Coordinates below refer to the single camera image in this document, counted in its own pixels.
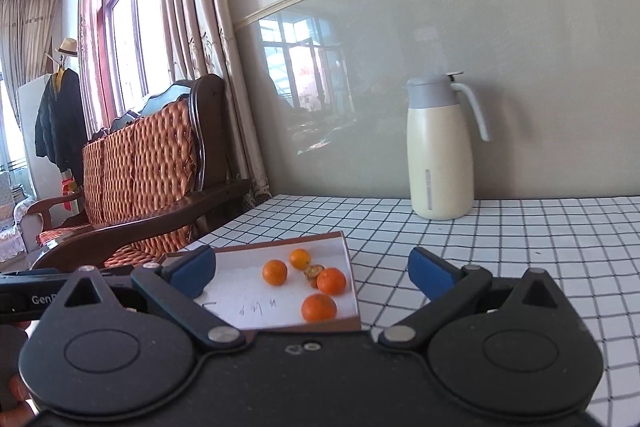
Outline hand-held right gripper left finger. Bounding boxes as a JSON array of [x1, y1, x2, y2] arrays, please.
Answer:
[[60, 245, 247, 352]]

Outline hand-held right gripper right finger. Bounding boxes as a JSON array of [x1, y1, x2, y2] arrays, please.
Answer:
[[378, 247, 568, 352]]

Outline shallow brown cardboard box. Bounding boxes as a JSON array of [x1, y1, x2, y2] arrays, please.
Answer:
[[162, 231, 362, 334]]

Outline small carrot end piece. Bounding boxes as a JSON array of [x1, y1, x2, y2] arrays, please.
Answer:
[[304, 264, 326, 289]]

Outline person's left hand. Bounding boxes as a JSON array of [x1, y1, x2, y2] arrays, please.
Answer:
[[0, 322, 38, 427]]

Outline white black-checked tablecloth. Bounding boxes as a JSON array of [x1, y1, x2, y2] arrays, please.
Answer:
[[185, 193, 640, 418]]

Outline lace-covered armchair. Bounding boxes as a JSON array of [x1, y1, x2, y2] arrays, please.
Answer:
[[0, 171, 47, 264]]

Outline cream thermos jug grey lid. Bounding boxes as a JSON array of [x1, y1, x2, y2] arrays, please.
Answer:
[[406, 71, 492, 221]]

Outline red hanging ornament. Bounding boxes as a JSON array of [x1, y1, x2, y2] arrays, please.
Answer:
[[61, 178, 84, 211]]

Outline wooden sofa orange woven cushions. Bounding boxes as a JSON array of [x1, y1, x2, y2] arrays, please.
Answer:
[[27, 73, 253, 270]]

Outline white cabinet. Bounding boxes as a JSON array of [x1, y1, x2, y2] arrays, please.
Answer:
[[16, 74, 63, 202]]

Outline black hanging coat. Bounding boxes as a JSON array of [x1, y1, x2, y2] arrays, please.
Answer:
[[34, 67, 90, 172]]

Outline beige pleated curtain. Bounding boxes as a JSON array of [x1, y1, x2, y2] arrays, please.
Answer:
[[0, 0, 63, 180]]

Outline red-framed window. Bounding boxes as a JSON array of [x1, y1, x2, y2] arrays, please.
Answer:
[[97, 0, 166, 128]]

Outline reddish sheer curtain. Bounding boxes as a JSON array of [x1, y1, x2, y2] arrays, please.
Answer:
[[77, 0, 110, 142]]

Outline beige patterned curtain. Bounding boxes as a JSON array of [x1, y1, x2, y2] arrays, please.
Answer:
[[157, 0, 273, 202]]

